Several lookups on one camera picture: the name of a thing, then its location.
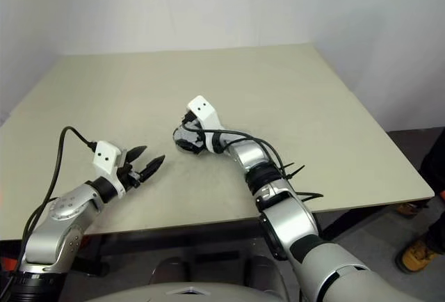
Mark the black table frame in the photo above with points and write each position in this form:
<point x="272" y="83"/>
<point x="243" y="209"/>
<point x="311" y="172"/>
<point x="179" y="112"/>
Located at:
<point x="156" y="237"/>

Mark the yellow work boot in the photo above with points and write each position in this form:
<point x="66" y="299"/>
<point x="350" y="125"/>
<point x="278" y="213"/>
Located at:
<point x="410" y="209"/>
<point x="415" y="255"/>

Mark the small orange red item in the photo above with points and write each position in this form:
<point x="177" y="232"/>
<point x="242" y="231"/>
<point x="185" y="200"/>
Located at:
<point x="441" y="197"/>

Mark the orange fabric object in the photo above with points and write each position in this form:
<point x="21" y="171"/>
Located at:
<point x="7" y="260"/>

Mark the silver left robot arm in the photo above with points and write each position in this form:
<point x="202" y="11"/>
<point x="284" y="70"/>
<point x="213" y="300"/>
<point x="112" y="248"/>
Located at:
<point x="52" y="232"/>

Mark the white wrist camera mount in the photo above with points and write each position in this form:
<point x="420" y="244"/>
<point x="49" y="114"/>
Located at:
<point x="104" y="157"/>
<point x="205" y="109"/>

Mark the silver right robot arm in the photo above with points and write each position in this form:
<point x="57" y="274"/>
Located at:
<point x="292" y="218"/>

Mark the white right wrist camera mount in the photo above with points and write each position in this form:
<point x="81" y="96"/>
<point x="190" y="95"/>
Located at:
<point x="205" y="109"/>

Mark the silver robot torso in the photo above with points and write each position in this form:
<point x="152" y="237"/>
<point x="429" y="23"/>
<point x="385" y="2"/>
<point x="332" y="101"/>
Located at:
<point x="156" y="295"/>

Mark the dark trouser leg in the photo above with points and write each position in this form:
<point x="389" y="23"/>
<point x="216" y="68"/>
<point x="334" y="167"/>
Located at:
<point x="434" y="166"/>
<point x="438" y="232"/>

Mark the grey round motor housing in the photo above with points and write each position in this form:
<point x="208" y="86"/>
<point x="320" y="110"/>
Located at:
<point x="178" y="136"/>

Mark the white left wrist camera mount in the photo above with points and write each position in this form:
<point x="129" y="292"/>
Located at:
<point x="104" y="157"/>

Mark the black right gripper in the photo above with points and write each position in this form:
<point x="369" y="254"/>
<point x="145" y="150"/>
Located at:
<point x="196" y="138"/>

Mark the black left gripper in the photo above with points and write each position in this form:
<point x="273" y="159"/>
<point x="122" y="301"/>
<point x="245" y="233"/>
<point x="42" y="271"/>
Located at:
<point x="129" y="175"/>

